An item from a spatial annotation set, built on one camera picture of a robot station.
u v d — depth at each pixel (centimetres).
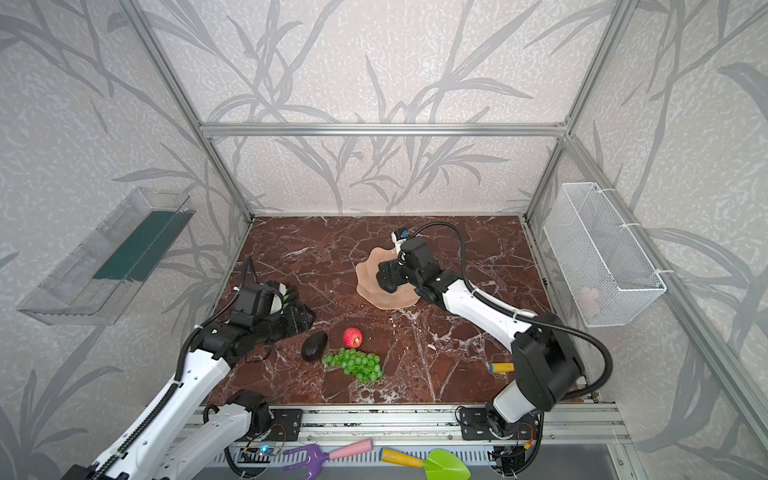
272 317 64
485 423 73
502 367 82
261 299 60
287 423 74
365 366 79
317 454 69
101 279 64
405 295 96
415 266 65
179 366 48
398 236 74
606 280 60
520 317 47
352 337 84
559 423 75
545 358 43
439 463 69
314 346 81
